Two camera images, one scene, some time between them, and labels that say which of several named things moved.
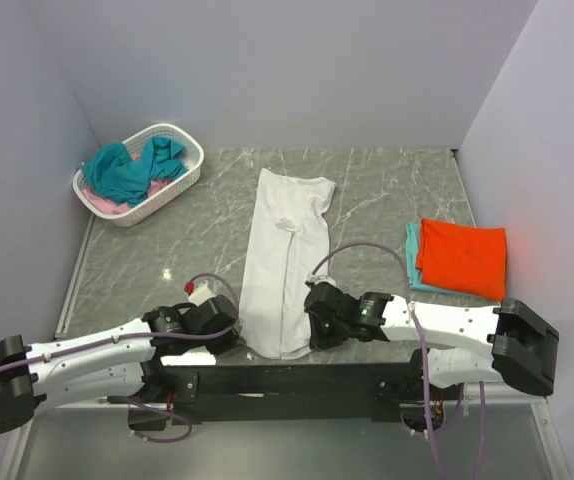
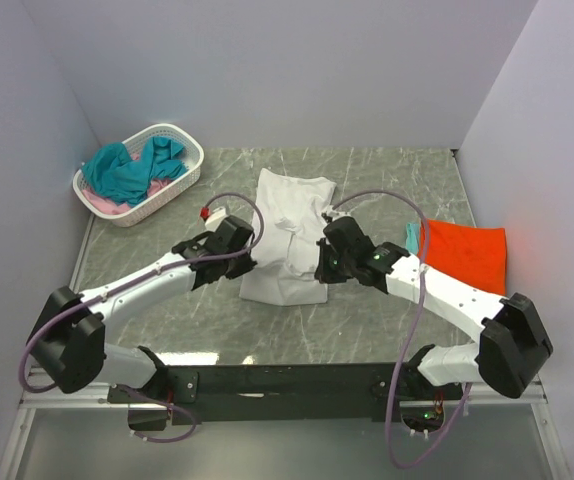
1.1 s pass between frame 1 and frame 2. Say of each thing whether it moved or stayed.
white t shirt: moved
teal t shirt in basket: stayed
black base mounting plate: stayed
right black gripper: moved
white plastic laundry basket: stayed
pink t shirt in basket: stayed
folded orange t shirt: stayed
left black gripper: moved
